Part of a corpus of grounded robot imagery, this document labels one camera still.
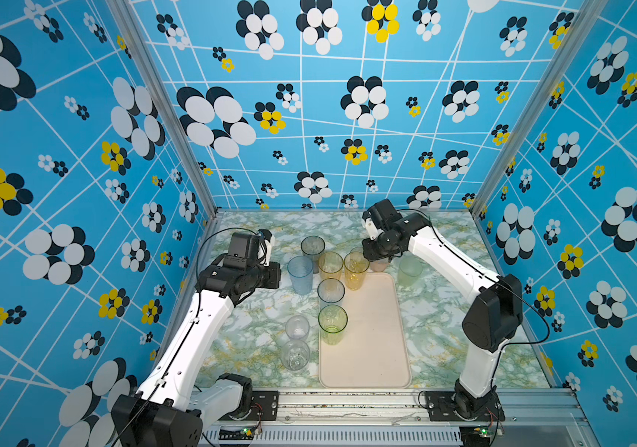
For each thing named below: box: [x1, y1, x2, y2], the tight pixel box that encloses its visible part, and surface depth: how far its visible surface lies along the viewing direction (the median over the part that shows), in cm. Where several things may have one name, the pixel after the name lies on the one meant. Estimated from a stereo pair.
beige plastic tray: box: [318, 271, 412, 389], surface depth 86 cm
